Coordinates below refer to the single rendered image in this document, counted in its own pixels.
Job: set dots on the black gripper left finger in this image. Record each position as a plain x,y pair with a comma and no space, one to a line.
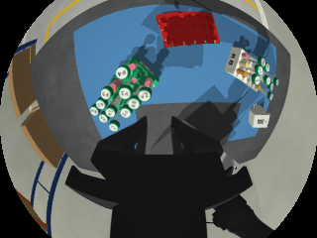
126,139

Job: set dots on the white test tube rack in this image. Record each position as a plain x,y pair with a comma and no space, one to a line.
233,63

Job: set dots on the red rack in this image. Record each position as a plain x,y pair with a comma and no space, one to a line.
173,35

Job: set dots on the blue bench mat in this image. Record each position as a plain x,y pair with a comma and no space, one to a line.
189,73

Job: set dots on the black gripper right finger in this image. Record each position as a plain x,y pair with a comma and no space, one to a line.
192,140

